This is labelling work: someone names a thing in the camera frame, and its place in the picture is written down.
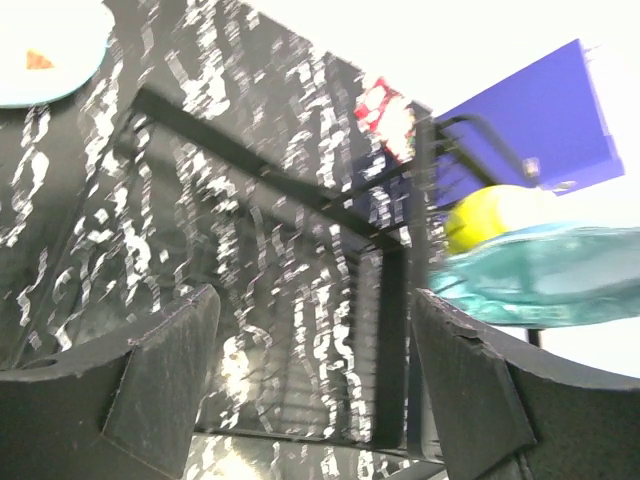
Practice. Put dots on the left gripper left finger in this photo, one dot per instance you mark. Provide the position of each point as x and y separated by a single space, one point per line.
121 406

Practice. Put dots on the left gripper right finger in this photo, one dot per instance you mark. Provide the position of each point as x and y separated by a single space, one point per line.
505 409

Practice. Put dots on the teal scalloped plate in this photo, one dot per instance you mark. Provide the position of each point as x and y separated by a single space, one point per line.
547 276

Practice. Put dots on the black wire dish rack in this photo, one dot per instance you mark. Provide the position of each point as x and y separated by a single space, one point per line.
378 240

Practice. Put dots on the white watermelon plate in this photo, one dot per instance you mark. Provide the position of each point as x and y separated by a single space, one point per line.
49 49

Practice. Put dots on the yellow bowl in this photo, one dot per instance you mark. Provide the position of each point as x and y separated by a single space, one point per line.
496 210

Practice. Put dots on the purple binder right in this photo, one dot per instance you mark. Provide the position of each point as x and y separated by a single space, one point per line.
550 111

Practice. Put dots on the dark red card booklet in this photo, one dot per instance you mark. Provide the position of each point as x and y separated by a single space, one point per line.
388 117

